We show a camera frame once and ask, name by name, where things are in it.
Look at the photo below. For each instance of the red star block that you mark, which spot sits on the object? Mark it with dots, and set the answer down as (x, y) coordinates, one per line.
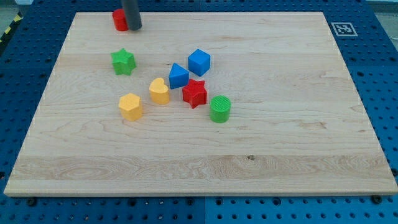
(195, 93)

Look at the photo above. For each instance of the blue cube block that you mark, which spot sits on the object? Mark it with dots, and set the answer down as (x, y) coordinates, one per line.
(199, 62)

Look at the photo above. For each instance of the green star block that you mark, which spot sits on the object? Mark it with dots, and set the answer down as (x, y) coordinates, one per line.
(123, 62)

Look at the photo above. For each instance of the green cylinder block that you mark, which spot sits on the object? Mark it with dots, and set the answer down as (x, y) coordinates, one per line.
(220, 109)

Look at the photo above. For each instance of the light wooden board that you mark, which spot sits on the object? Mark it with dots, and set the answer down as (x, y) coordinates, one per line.
(297, 126)

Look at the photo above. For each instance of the blue triangle block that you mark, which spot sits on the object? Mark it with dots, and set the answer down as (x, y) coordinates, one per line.
(178, 76)

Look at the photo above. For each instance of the yellow heart block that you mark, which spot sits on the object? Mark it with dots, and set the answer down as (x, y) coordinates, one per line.
(159, 91)

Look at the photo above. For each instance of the yellow hexagon block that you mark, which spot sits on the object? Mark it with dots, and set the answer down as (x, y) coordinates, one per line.
(130, 107)

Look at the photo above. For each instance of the red cylinder block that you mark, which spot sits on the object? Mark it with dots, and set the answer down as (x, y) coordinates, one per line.
(119, 20)

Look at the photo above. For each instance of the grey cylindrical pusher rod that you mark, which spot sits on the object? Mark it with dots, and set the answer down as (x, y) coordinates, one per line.
(132, 14)

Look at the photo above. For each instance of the white fiducial marker tag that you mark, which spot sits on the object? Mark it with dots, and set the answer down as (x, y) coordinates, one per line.
(344, 29)

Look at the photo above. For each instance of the yellow black hazard tape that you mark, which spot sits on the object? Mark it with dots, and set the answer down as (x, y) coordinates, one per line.
(11, 28)

